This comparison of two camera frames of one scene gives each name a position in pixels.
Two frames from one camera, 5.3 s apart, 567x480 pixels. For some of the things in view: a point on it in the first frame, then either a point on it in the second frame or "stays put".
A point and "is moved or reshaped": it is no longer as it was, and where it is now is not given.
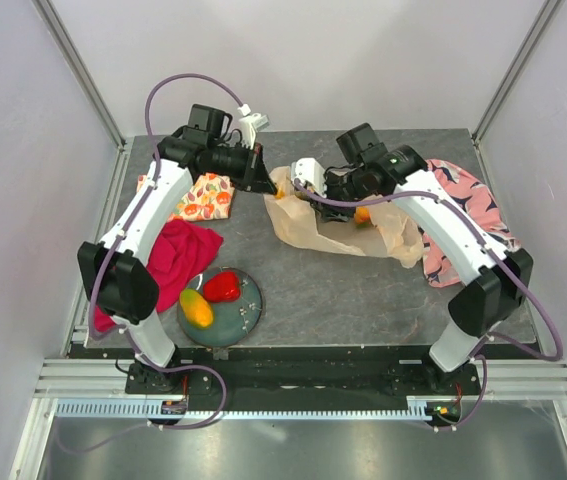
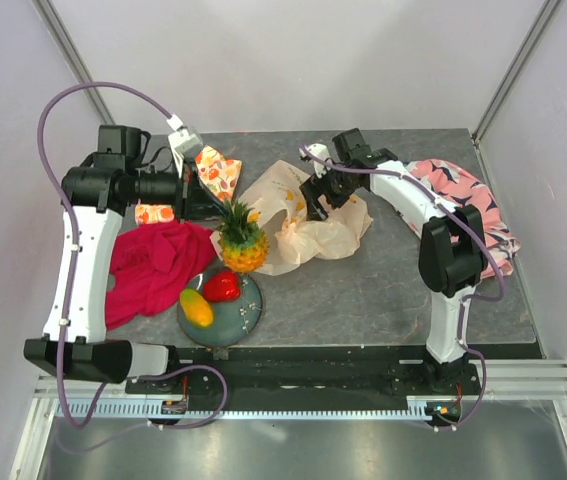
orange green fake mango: x=197 y=307 stays put
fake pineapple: x=362 y=217 → x=244 y=245
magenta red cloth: x=182 y=248 stays put
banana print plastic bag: x=385 y=230 is moved or reshaped
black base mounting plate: x=301 y=379 stays put
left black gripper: x=261 y=181 → x=192 y=200
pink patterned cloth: x=440 y=269 stays put
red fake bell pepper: x=222 y=287 stays put
